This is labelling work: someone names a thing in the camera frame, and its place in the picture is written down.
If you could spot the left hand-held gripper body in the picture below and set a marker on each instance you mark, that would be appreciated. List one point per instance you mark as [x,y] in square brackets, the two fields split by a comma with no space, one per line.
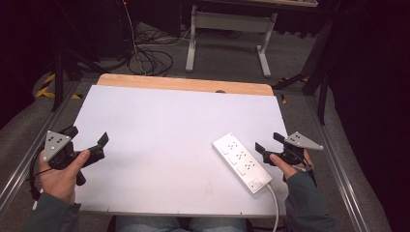
[57,146]

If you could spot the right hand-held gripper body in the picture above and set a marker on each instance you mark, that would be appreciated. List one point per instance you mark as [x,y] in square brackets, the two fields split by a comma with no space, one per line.
[303,141]

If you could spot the white power strip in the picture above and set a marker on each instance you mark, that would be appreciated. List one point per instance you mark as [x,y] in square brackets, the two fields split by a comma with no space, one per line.
[241,162]

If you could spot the person's right hand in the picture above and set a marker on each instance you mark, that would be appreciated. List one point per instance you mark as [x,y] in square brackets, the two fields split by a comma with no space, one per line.
[283,166]

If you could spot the person's left hand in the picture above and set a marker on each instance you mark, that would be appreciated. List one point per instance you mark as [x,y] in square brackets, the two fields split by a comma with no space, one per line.
[61,182]

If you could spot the yellow black floor tape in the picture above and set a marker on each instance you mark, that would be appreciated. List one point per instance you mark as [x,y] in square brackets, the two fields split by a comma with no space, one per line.
[48,87]

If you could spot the black metal stand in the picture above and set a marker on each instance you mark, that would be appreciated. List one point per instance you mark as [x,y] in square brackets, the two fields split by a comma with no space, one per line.
[59,80]
[317,74]

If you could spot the white table mat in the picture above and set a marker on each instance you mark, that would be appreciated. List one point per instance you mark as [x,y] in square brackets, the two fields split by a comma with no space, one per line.
[167,141]

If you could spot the person's legs in jeans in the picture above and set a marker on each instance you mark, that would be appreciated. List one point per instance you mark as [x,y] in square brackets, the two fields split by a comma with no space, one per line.
[180,224]

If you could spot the aluminium rail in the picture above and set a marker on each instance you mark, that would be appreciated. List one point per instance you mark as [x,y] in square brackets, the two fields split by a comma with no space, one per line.
[338,174]
[32,154]

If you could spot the white metal desk frame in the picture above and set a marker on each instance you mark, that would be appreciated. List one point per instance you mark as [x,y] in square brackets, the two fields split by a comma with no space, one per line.
[232,22]

